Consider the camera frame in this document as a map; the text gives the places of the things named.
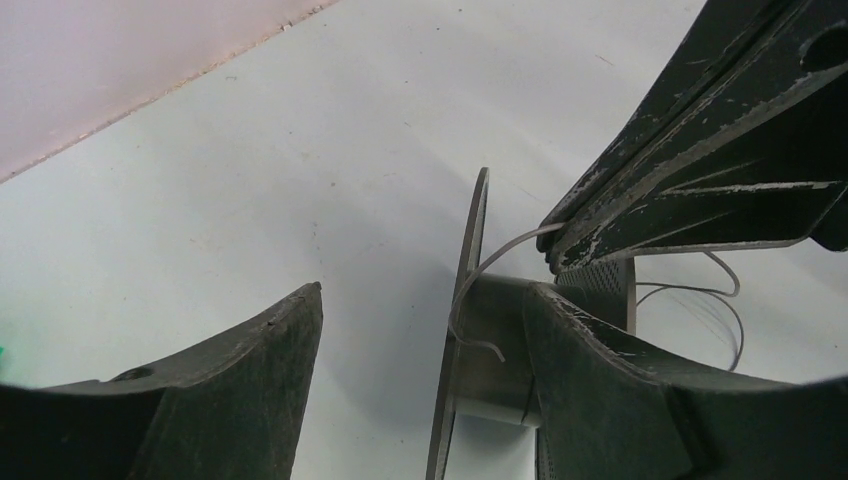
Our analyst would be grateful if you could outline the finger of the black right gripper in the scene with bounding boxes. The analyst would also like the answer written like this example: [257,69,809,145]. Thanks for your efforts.
[549,1,847,273]
[536,1,795,252]

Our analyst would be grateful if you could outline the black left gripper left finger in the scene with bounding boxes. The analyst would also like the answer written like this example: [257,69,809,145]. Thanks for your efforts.
[1,282,323,479]

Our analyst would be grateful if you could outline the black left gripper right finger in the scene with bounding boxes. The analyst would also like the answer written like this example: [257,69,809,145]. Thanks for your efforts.
[523,283,847,479]

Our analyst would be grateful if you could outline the dark grey cable spool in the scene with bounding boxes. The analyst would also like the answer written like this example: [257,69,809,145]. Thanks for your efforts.
[425,166,637,480]

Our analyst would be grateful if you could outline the thin black wire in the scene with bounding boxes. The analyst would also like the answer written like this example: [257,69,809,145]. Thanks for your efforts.
[447,221,746,372]

